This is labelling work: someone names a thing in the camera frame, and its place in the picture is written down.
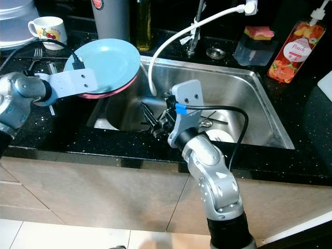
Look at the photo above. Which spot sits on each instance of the pink and yellow sponge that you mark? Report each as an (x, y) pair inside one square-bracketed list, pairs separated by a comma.
[(259, 32)]

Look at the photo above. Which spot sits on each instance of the grey cylindrical canister red badge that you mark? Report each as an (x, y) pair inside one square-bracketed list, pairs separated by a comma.
[(110, 21)]

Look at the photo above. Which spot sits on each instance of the black chopstick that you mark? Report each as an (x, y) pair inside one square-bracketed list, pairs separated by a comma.
[(217, 117)]

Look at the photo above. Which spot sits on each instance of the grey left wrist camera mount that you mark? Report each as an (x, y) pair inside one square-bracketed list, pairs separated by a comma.
[(72, 83)]

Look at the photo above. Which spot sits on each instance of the white cartoon print mug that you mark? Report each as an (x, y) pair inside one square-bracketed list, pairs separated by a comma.
[(49, 32)]

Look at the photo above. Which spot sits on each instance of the peach hand soap bottle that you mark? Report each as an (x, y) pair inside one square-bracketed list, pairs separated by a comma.
[(295, 52)]

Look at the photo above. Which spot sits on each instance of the round metal sink hole cap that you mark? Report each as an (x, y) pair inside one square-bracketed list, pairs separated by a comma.
[(215, 52)]

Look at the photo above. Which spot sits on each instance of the translucent white plastic food cover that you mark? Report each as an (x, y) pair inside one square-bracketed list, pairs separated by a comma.
[(15, 23)]

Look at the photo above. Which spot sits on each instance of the stainless steel kitchen sink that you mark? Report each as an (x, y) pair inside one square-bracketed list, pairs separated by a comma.
[(249, 93)]

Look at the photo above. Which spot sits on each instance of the chrome kitchen faucet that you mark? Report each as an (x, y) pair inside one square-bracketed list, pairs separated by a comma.
[(198, 15)]

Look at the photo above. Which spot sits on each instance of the silver fork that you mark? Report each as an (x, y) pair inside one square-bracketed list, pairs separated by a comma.
[(38, 53)]

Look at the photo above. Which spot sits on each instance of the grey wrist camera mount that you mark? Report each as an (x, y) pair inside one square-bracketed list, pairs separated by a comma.
[(72, 83), (189, 116)]

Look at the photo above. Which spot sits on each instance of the olive oil glass bottle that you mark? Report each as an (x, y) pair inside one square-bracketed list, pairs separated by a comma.
[(143, 28)]

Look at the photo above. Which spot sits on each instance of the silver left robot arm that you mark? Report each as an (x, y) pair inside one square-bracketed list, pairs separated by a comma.
[(15, 98)]

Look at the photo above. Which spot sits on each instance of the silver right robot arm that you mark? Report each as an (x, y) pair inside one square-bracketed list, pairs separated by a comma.
[(212, 166)]

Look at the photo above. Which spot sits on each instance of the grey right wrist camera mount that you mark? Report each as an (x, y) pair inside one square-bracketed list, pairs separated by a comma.
[(189, 116)]

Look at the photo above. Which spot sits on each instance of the white tie strip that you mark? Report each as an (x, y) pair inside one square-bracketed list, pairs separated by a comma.
[(189, 33)]

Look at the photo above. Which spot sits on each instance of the light blue plate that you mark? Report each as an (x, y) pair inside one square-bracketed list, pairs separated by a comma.
[(109, 59)]

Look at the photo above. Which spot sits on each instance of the white bowl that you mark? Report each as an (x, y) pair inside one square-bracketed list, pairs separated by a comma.
[(220, 136)]

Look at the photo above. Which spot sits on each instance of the clear plastic sponge holder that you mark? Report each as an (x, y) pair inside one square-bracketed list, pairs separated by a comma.
[(253, 52)]

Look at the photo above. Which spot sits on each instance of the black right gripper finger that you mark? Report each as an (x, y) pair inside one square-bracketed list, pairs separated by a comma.
[(171, 102), (151, 118)]

